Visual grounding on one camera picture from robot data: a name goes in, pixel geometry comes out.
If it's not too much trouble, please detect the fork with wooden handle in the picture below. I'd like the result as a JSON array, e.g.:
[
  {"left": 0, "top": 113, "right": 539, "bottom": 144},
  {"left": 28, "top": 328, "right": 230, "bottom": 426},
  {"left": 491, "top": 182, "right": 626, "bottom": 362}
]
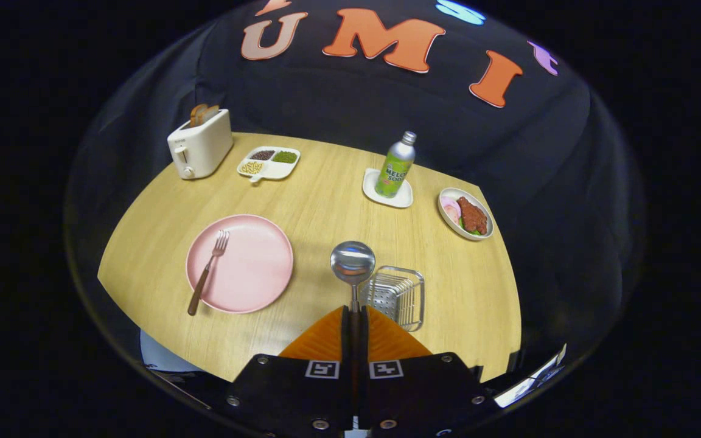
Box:
[{"left": 187, "top": 229, "right": 230, "bottom": 316}]

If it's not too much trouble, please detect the red meat piece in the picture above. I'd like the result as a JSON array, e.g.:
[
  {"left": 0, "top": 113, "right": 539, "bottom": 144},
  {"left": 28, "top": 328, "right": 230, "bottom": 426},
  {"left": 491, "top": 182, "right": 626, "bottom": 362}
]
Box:
[{"left": 456, "top": 196, "right": 489, "bottom": 235}]

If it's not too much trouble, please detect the metal wire basket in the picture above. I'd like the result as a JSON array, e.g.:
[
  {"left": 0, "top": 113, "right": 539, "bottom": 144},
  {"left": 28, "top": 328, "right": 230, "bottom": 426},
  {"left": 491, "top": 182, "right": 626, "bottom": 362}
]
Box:
[{"left": 360, "top": 266, "right": 425, "bottom": 333}]

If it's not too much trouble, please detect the white divided dish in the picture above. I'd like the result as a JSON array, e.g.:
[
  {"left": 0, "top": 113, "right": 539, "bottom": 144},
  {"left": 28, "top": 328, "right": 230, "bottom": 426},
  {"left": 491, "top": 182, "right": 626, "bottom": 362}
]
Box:
[{"left": 237, "top": 146, "right": 301, "bottom": 184}]

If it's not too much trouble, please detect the spoon with wooden handle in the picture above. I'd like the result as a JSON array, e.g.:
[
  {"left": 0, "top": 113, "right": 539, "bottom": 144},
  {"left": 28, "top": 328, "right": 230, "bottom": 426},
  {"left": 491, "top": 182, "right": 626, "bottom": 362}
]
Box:
[{"left": 330, "top": 241, "right": 377, "bottom": 323}]

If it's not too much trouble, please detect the white square coaster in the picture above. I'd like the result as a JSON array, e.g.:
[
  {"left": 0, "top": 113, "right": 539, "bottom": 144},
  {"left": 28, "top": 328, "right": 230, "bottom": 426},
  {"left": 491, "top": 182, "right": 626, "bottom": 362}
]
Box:
[{"left": 362, "top": 168, "right": 414, "bottom": 209}]

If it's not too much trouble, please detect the black backdrop cloth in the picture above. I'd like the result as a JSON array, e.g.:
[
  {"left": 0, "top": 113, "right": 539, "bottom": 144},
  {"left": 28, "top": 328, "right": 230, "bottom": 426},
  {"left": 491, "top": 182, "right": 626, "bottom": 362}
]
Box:
[{"left": 65, "top": 0, "right": 646, "bottom": 390}]

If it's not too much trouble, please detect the white sheet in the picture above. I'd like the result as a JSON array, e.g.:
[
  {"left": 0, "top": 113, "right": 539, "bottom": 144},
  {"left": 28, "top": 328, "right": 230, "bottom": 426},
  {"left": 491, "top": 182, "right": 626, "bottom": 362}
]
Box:
[{"left": 139, "top": 330, "right": 205, "bottom": 373}]

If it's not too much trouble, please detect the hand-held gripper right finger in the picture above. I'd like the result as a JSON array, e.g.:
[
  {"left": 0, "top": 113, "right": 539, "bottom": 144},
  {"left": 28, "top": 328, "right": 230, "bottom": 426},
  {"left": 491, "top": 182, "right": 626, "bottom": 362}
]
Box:
[{"left": 357, "top": 305, "right": 503, "bottom": 438}]

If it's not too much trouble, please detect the white toaster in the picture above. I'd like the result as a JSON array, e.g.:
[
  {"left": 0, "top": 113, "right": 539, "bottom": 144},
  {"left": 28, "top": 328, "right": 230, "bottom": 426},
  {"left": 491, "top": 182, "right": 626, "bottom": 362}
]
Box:
[{"left": 167, "top": 108, "right": 234, "bottom": 181}]

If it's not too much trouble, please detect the white flat object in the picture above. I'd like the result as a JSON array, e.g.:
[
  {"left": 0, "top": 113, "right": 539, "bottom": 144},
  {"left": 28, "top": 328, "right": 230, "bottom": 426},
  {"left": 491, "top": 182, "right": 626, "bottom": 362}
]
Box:
[{"left": 494, "top": 344, "right": 568, "bottom": 408}]

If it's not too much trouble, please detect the green soda bottle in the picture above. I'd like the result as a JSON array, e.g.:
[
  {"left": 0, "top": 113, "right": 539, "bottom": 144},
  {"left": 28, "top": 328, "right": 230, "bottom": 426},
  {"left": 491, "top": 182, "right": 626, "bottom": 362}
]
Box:
[{"left": 374, "top": 131, "right": 417, "bottom": 198}]

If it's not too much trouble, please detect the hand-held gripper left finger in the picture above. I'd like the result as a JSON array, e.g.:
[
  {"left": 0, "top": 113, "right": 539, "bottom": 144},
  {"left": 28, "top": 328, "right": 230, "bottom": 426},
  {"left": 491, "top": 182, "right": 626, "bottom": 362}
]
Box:
[{"left": 214, "top": 305, "right": 356, "bottom": 438}]

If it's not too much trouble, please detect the pink plate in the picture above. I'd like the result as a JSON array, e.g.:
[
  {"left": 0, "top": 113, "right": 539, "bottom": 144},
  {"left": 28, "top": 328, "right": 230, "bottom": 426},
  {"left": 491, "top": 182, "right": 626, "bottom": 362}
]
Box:
[{"left": 186, "top": 214, "right": 295, "bottom": 315}]

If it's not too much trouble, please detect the small white plate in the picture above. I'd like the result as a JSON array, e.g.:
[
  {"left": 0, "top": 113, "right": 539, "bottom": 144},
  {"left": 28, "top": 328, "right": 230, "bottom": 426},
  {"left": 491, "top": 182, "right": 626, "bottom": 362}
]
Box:
[{"left": 437, "top": 187, "right": 495, "bottom": 242}]

